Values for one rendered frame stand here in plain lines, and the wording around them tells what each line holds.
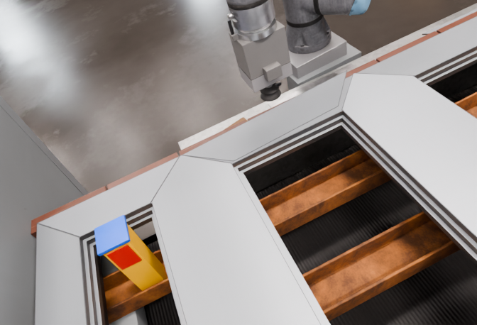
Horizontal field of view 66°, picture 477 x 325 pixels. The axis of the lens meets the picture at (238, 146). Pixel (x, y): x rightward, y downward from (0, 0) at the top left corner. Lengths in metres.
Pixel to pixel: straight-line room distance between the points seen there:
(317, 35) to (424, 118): 0.53
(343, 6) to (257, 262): 0.75
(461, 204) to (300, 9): 0.72
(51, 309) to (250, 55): 0.56
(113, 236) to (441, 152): 0.61
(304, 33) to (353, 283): 0.75
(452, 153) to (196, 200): 0.48
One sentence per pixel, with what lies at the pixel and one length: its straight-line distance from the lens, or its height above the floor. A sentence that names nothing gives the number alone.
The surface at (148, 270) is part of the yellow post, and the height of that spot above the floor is 0.77.
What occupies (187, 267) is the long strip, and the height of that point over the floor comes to 0.85.
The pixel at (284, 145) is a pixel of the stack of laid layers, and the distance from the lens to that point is 0.78.
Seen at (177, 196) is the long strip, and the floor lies 0.85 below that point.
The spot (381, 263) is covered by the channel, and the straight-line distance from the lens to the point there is 0.80.
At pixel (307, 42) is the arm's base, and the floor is 0.76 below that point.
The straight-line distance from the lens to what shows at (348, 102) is 0.84.
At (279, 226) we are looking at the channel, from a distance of 0.81.
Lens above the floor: 1.41
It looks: 45 degrees down
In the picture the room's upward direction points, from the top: 20 degrees counter-clockwise
